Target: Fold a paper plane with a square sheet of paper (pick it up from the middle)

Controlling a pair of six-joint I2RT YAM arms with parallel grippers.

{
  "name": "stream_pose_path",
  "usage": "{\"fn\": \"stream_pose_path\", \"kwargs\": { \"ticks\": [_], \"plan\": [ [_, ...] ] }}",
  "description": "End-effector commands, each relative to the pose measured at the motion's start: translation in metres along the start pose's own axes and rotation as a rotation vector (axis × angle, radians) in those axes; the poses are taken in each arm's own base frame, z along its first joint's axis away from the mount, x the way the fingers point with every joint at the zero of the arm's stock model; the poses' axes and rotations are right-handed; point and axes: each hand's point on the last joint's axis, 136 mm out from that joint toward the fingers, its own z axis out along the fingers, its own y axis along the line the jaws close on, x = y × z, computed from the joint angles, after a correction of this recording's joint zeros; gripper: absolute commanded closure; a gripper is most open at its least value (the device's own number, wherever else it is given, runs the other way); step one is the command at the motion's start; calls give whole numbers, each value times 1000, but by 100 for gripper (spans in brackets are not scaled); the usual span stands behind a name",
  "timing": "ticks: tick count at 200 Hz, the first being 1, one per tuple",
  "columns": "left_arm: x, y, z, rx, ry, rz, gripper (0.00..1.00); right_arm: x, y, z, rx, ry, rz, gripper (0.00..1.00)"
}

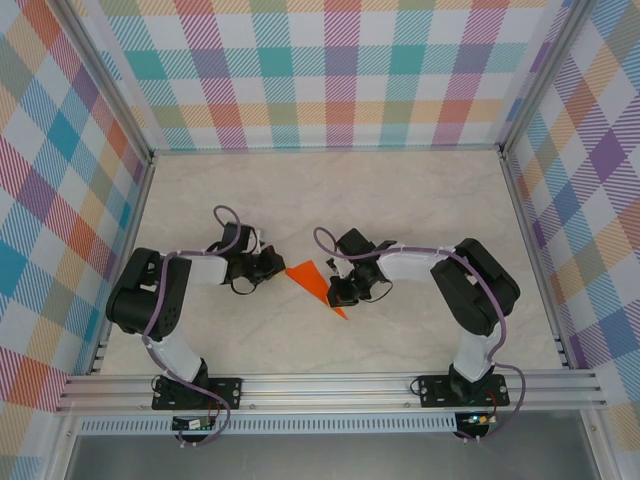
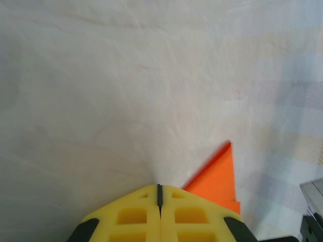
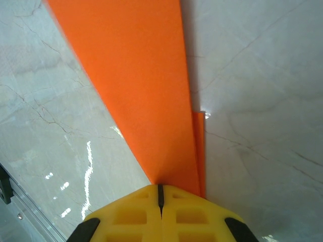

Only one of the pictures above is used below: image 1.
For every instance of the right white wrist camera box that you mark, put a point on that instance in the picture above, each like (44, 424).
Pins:
(334, 267)

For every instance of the aluminium side rail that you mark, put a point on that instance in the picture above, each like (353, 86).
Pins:
(131, 235)
(525, 225)

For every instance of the aluminium corner post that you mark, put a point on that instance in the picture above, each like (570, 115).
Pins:
(107, 85)
(545, 75)

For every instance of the orange square paper sheet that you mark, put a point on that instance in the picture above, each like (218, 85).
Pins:
(310, 280)

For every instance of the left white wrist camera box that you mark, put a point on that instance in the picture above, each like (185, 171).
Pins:
(260, 239)

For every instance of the aluminium back rail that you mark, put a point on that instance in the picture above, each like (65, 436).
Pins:
(325, 148)

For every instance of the right aluminium side rail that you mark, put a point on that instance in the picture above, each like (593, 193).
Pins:
(525, 225)

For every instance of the left small circuit board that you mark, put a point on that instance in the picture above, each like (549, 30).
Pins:
(192, 424)

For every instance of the right aluminium corner post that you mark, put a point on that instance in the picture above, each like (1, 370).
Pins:
(545, 75)

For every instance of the grey metal shelf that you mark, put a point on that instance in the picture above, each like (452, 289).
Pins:
(325, 460)

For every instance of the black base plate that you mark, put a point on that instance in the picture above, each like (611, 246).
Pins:
(432, 392)
(230, 392)

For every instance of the right small circuit board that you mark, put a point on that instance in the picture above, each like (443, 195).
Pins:
(477, 419)

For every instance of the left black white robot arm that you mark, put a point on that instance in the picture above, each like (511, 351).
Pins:
(150, 300)

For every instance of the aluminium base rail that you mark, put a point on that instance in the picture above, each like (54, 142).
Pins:
(325, 392)

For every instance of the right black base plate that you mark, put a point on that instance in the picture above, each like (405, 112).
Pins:
(432, 392)

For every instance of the left aluminium side rail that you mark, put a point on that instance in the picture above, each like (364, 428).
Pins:
(131, 235)

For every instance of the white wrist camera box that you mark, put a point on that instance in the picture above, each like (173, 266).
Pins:
(334, 267)
(260, 239)

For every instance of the left aluminium corner post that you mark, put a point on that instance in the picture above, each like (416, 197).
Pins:
(107, 85)

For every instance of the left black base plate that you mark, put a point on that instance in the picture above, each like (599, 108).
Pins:
(230, 392)

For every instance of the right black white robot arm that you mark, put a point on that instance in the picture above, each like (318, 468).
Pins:
(475, 290)

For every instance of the small circuit board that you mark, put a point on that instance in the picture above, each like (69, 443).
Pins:
(477, 419)
(192, 424)

